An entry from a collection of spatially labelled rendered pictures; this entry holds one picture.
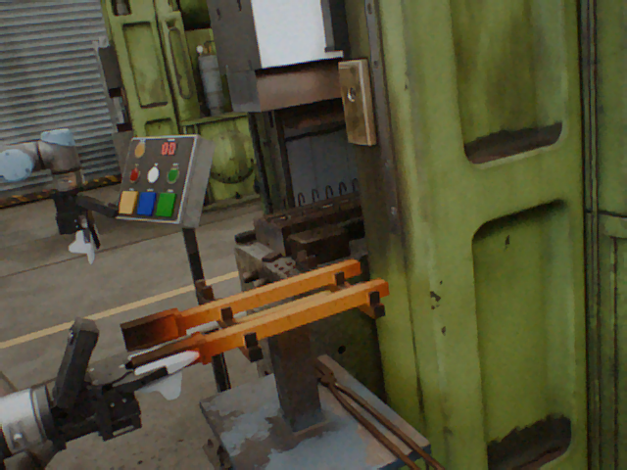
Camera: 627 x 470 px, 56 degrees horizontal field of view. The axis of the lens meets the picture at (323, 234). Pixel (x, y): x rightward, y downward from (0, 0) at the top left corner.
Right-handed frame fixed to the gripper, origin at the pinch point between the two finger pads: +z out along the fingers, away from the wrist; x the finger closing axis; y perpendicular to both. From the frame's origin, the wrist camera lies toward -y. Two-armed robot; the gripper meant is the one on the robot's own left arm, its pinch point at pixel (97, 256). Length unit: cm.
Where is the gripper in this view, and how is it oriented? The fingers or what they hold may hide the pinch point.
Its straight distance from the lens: 176.7
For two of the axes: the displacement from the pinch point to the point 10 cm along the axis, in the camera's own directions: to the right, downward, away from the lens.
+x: 2.3, 2.5, -9.4
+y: -9.6, 2.0, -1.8
